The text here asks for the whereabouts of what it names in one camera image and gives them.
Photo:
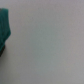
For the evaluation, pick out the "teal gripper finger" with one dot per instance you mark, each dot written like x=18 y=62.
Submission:
x=5 y=31

